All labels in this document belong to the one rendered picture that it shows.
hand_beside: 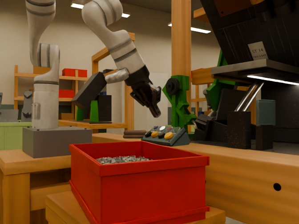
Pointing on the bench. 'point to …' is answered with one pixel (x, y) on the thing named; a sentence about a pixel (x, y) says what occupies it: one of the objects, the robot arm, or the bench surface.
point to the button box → (181, 141)
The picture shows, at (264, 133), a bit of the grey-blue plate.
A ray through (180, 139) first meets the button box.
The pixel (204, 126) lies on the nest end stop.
